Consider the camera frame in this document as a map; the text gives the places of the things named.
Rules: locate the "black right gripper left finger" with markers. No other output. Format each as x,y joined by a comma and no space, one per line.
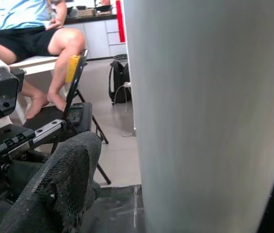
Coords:
61,184

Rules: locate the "white plastic table leg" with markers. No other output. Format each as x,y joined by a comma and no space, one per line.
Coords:
200,109

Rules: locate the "flat black device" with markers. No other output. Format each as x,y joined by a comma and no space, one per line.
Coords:
75,115

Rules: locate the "black folding chair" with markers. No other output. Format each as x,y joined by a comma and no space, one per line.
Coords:
78,114

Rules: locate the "barefoot person in dark clothes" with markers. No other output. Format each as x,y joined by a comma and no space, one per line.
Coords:
30,41

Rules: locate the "black backpack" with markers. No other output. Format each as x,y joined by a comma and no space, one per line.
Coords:
120,82

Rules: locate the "white kitchen cabinet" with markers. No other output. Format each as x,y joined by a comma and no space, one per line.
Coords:
98,38

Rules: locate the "woven basket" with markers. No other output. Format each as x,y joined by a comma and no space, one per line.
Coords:
87,12

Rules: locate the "red vertical banner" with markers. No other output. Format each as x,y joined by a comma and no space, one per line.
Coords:
120,21

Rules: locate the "black wok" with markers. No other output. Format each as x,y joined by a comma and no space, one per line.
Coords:
104,7

